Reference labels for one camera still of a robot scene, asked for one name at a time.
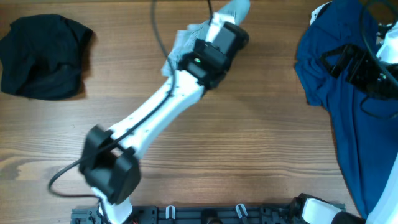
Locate light blue denim shorts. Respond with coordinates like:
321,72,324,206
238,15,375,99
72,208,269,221
168,0,251,70

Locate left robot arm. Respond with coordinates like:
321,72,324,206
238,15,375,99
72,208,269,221
79,22,249,223

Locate dark blue t-shirt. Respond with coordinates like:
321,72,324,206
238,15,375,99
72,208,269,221
294,0,398,220

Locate black crumpled garment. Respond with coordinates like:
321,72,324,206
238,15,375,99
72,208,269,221
1,14,93,100

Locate right black cable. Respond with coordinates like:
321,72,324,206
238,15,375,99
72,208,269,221
359,0,398,121

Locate black cable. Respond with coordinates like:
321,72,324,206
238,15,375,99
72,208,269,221
359,0,398,121
48,0,178,224

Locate left black cable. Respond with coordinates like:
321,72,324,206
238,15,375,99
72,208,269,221
48,0,178,224

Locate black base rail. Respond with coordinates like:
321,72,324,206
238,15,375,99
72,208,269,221
70,203,346,224

